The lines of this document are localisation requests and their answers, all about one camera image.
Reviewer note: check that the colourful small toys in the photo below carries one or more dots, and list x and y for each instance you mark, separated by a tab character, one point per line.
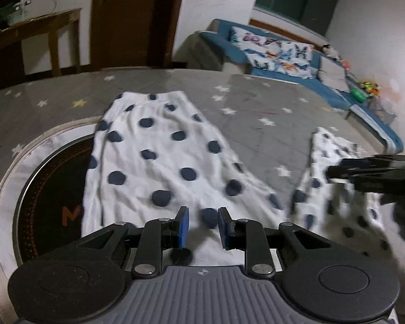
369	87

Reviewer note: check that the wooden desk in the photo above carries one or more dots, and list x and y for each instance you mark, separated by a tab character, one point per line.
37	23

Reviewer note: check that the green toy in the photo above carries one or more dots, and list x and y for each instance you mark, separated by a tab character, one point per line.
357	95

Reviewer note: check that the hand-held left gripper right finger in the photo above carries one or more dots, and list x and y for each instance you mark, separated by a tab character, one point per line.
224	229

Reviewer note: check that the black and white plush toy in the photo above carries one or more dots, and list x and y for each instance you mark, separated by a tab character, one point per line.
330	52

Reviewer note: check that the white navy polka dot pants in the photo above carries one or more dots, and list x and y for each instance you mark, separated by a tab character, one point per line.
155	148

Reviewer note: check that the grey star quilted table cover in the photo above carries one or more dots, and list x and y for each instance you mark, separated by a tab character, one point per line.
256	108

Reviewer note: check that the grey cushion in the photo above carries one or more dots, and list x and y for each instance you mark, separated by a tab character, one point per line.
332	72

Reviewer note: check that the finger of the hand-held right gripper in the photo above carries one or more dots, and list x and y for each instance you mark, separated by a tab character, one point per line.
378	181
374	162

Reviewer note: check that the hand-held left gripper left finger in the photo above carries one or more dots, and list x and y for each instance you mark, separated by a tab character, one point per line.
183	229

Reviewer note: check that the green framed window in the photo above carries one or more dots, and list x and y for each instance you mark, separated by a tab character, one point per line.
290	0

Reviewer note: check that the blue sofa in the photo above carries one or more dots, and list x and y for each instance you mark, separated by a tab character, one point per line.
222	45

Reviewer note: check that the butterfly print pillow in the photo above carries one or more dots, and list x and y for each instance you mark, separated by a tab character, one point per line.
273	52

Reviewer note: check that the round black cooktop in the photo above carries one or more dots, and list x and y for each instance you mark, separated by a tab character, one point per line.
50	192

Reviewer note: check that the brown wooden door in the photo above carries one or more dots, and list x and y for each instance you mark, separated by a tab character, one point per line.
131	23

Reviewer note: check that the clear plastic box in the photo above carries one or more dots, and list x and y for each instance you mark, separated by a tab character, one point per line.
384	111

